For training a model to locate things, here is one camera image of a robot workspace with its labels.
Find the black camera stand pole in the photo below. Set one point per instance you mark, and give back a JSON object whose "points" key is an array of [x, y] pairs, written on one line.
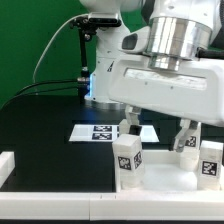
{"points": [[84, 65]]}

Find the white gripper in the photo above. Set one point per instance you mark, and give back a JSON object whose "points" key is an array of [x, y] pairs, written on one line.
{"points": [[157, 70]]}

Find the white front fence bar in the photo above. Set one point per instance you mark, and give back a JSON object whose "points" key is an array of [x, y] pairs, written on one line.
{"points": [[199, 205]]}

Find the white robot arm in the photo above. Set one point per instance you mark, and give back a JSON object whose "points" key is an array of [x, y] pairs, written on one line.
{"points": [[137, 14]]}

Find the black camera on stand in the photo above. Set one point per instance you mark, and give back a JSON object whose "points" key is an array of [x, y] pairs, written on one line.
{"points": [[95, 20]]}

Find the white base tag plate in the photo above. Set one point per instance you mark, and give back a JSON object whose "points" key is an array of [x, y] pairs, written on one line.
{"points": [[108, 133]]}

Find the white side fence block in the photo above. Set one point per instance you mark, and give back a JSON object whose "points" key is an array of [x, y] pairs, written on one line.
{"points": [[7, 165]]}

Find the white square table top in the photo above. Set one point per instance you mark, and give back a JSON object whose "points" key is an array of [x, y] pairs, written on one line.
{"points": [[163, 173]]}

